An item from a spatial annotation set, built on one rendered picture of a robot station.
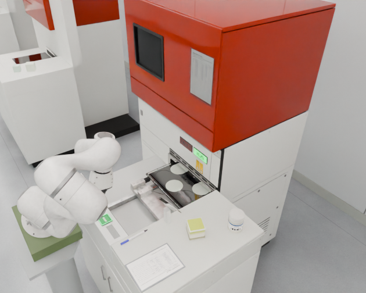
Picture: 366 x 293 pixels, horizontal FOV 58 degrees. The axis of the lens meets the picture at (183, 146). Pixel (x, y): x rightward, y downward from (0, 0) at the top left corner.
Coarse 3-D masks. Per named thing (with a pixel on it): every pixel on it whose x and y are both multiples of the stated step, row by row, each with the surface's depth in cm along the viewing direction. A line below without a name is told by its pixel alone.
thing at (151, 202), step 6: (144, 186) 191; (138, 198) 186; (144, 198) 183; (150, 198) 183; (156, 198) 183; (144, 204) 181; (150, 204) 179; (156, 204) 179; (162, 204) 179; (150, 210) 177; (156, 210) 175; (162, 210) 175; (156, 216) 172; (162, 216) 172
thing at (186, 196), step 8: (168, 168) 201; (152, 176) 195; (160, 176) 195; (168, 176) 195; (176, 176) 195; (184, 176) 195; (160, 184) 189; (184, 184) 189; (192, 184) 190; (168, 192) 184; (176, 192) 184; (184, 192) 184; (192, 192) 184; (208, 192) 184; (176, 200) 179; (184, 200) 179; (192, 200) 179
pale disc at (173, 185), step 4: (172, 180) 192; (176, 180) 192; (168, 184) 189; (172, 184) 189; (176, 184) 189; (180, 184) 189; (168, 188) 187; (172, 188) 187; (176, 188) 187; (180, 188) 187
